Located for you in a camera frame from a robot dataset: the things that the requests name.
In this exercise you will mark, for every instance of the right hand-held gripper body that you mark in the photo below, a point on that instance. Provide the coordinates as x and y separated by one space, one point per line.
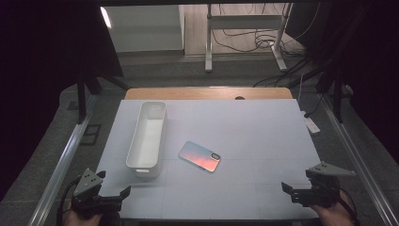
323 188

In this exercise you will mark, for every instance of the white power strip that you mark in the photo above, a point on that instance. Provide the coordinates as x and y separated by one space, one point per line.
311 125

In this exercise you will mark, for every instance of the white table cover board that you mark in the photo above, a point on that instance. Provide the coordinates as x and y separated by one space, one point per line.
251 132

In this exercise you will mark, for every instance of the white metal desk frame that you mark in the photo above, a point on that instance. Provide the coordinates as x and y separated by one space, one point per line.
243 22

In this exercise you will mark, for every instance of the black metal stand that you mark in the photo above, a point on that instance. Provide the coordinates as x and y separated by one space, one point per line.
82 97
338 97

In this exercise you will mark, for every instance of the aluminium rail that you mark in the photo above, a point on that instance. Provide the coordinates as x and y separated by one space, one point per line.
62 163
360 163

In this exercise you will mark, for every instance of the person's left hand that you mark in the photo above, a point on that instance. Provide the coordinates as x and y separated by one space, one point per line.
78 219

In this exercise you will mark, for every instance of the pink gradient smartphone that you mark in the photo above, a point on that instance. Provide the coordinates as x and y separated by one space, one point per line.
199 156

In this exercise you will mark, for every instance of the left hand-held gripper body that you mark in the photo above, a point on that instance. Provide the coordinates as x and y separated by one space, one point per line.
89 183

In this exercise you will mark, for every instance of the white plastic storage bin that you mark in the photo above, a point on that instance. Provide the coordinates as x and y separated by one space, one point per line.
146 141

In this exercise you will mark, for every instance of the black floor outlet cover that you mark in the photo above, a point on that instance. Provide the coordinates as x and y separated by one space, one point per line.
91 134

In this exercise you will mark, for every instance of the black curtain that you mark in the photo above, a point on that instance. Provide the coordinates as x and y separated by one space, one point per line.
370 62
47 62

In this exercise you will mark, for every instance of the wooden table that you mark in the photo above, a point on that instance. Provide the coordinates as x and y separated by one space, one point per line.
204 93

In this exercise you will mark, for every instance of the person's right hand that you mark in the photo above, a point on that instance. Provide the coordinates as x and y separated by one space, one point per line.
332 216

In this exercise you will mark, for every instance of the white cabinet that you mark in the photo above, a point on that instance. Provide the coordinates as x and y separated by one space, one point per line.
144 28

